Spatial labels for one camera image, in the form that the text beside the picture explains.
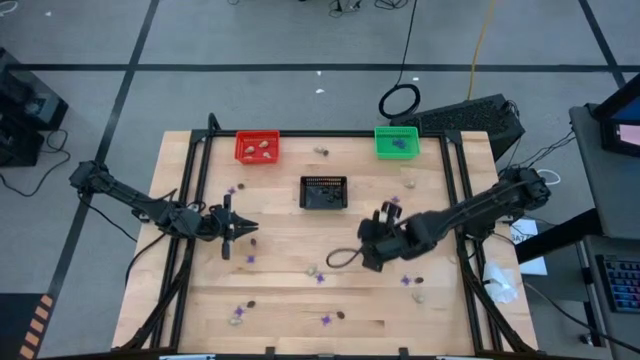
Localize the black computer monitor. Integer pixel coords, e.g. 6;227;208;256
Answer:
592;74;640;159

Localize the crumpled white paper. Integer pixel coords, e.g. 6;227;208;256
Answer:
482;262;520;305

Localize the black stand bar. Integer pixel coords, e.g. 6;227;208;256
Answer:
514;207;604;265

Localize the green plastic basket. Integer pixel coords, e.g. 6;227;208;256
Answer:
373;125;422;161

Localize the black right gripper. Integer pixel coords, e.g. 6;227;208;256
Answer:
359;201;439;274

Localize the yellow hanging cable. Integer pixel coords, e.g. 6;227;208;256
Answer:
467;0;500;101

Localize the grey side table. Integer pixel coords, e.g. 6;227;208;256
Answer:
569;102;640;241

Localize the backlit computer keyboard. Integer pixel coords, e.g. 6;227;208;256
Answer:
594;253;640;315

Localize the black floor cable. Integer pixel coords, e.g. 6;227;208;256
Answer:
0;128;72;199
522;282;640;354

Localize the black cable bundle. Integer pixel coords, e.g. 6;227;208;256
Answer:
327;0;416;12

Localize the white printed paper sheet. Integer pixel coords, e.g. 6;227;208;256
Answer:
509;218;549;277

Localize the black plastic basket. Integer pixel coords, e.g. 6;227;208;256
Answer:
298;175;350;211

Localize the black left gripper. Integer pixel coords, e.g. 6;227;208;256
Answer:
172;194;260;261

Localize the black equipment case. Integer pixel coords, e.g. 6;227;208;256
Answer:
0;47;70;169

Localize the black hanging coiled cable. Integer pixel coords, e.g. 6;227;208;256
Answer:
378;0;422;120

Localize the black computer tower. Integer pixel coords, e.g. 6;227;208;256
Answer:
389;93;526;162

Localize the white cable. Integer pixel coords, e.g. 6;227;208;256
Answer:
537;168;562;187

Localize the red plastic basket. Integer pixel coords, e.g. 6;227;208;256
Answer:
234;129;282;165

